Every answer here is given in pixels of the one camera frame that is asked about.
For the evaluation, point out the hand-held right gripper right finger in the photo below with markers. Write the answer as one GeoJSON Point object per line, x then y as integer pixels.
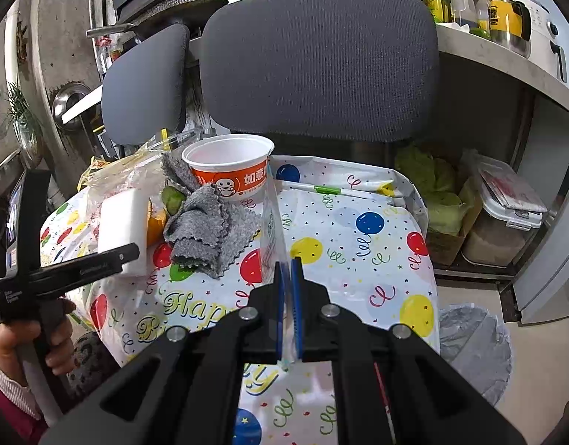
{"type": "Point", "coordinates": [297, 308]}

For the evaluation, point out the white refrigerator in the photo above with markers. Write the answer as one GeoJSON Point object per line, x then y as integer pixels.
{"type": "Point", "coordinates": [553, 222]}

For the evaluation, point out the person's left hand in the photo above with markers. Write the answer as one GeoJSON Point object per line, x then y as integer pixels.
{"type": "Point", "coordinates": [57, 333]}

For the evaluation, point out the white straw with green band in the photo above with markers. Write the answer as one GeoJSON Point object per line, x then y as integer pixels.
{"type": "Point", "coordinates": [328, 189]}

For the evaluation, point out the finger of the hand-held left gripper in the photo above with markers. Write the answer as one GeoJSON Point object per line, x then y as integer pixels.
{"type": "Point", "coordinates": [103, 259]}

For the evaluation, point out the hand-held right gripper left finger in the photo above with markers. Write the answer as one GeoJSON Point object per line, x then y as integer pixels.
{"type": "Point", "coordinates": [279, 308]}

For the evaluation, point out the clear plastic wrapper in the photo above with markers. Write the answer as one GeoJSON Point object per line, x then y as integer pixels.
{"type": "Point", "coordinates": [271, 236]}

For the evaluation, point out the small cardboard box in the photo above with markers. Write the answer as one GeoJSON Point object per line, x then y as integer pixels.
{"type": "Point", "coordinates": [449, 245]}

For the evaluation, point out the steel bowl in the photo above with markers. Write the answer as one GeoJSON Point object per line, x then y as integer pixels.
{"type": "Point", "coordinates": [69, 104]}

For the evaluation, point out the large grey chair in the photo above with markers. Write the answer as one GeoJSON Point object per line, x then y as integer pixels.
{"type": "Point", "coordinates": [321, 65]}

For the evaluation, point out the white foam sponge block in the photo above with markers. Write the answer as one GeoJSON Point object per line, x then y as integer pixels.
{"type": "Point", "coordinates": [122, 222]}

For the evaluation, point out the green plant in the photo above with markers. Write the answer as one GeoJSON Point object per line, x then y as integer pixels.
{"type": "Point", "coordinates": [20, 111]}

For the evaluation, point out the trash bin with clear liner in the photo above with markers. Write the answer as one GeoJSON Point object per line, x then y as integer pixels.
{"type": "Point", "coordinates": [474, 357]}

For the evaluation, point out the clear plastic rice container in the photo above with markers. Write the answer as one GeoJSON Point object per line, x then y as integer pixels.
{"type": "Point", "coordinates": [498, 236]}

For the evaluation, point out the orange and white paper cup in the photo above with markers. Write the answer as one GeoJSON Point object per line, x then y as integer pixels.
{"type": "Point", "coordinates": [229, 167]}

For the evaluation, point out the crumpled clear yellowish plastic bag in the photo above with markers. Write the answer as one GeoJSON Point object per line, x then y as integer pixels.
{"type": "Point", "coordinates": [113, 171]}

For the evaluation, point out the green and yellow bottle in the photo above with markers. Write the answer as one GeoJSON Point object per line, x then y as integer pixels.
{"type": "Point", "coordinates": [436, 2]}

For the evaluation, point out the small grey chair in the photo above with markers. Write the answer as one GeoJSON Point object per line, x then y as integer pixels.
{"type": "Point", "coordinates": [143, 88]}

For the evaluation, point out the yellow oil bottle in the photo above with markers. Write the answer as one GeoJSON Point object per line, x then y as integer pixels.
{"type": "Point", "coordinates": [483, 14]}

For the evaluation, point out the balloon print tablecloth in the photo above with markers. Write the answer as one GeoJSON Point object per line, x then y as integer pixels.
{"type": "Point", "coordinates": [349, 259]}

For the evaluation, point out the green cucumber piece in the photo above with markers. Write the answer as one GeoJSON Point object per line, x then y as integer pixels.
{"type": "Point", "coordinates": [173, 200]}

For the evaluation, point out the white air fryer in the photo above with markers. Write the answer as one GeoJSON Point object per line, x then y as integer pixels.
{"type": "Point", "coordinates": [546, 32]}

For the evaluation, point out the grey scalloped cloth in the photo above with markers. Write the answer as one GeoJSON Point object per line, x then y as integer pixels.
{"type": "Point", "coordinates": [201, 227]}

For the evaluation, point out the green cabbage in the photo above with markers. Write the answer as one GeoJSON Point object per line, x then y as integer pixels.
{"type": "Point", "coordinates": [433, 185]}

